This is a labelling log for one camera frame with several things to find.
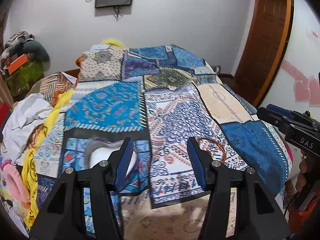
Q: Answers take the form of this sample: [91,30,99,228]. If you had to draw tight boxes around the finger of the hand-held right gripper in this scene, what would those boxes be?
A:
[257,106,290,137]
[266,104,313,123]

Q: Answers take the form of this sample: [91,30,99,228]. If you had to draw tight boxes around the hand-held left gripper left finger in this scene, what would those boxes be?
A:
[29,137,135,240]

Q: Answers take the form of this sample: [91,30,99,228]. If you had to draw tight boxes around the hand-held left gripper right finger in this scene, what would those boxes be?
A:
[186,137,292,240]

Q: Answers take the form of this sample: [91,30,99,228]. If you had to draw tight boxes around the orange bangle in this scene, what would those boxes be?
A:
[196,137,227,167]

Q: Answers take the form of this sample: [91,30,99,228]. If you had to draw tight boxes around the white heart-shaped jewelry tray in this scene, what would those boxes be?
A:
[84,139,138,178]

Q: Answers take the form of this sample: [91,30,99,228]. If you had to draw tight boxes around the person's right hand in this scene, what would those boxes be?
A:
[295,152,310,193]

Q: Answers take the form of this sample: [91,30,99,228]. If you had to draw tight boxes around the blue patchwork blanket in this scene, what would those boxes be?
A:
[32,44,293,240]

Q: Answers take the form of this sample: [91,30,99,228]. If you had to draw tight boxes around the beige patterned bed sheet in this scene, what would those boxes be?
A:
[119,192,238,240]

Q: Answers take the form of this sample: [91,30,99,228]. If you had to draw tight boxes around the brown wooden door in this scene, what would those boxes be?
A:
[234,0,295,108]

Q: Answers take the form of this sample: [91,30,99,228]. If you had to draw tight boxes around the yellow printed cloth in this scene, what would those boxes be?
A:
[21,91,75,231]

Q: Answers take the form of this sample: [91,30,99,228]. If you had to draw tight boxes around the orange striped cloth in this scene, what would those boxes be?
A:
[39,71,78,107]

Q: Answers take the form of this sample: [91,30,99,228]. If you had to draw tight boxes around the white crumpled cloth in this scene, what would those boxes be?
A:
[2,93,55,161]

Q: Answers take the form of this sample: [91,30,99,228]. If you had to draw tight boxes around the yellow pillow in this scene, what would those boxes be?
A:
[99,38,124,48]

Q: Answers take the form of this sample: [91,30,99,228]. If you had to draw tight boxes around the green patterned bag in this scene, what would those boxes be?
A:
[5,59,46,97]

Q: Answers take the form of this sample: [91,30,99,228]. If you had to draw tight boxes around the orange flat box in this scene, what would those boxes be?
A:
[7,54,29,75]

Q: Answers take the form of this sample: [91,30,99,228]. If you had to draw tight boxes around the pile of dark clothes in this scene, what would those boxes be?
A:
[0,31,50,67]

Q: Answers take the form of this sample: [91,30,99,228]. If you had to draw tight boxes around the pink heart wall stickers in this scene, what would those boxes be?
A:
[293,76,320,107]

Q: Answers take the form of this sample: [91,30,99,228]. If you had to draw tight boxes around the pink ribbon wall sticker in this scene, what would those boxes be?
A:
[282,59,309,81]

